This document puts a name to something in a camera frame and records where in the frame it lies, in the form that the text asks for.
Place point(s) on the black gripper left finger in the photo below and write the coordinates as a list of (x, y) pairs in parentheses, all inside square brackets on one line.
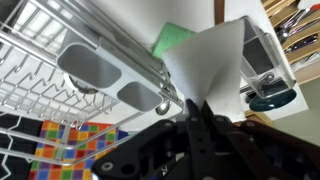
[(196, 143)]

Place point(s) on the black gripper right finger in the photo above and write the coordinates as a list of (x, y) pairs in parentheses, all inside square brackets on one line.
[(260, 150)]

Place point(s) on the green sponge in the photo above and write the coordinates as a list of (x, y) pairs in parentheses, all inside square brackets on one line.
[(170, 38)]

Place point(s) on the grey utensil drying holder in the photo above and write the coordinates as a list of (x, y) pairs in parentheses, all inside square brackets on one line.
[(110, 56)]

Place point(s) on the wooden trivet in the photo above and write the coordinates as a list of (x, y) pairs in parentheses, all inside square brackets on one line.
[(255, 116)]

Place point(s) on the small metal measuring spoon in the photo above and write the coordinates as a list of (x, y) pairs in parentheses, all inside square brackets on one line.
[(163, 107)]

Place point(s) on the wooden drawer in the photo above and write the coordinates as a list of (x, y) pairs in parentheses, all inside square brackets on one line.
[(300, 66)]

